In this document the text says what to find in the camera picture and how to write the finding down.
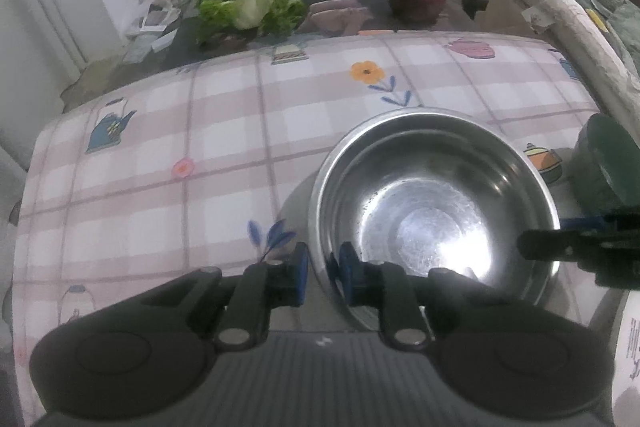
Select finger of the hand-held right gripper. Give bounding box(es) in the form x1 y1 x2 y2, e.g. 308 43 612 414
517 229 608 264
561 209 640 235

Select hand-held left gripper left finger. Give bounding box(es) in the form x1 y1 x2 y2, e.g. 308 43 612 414
140 242 308 352

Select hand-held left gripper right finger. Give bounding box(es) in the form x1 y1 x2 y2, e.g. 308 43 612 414
337 243 506 352

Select green ceramic bowl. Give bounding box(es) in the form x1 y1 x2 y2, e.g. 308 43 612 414
572 113 640 220

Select wide steel basin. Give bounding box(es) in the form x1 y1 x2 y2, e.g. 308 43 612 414
309 107 562 333

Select white printed plate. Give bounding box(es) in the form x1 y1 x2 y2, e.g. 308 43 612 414
610 289 640 427

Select pink plaid tablecloth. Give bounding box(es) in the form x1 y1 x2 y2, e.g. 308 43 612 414
12 32 608 427

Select grey quilt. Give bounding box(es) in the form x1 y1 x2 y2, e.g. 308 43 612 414
530 0 640 75

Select green leafy lettuce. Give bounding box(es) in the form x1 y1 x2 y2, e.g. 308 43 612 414
192 0 308 48

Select white paper packet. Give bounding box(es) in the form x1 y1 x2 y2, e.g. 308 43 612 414
137 3 182 32

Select white curtain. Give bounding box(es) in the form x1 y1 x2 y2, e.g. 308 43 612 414
0 0 118 162

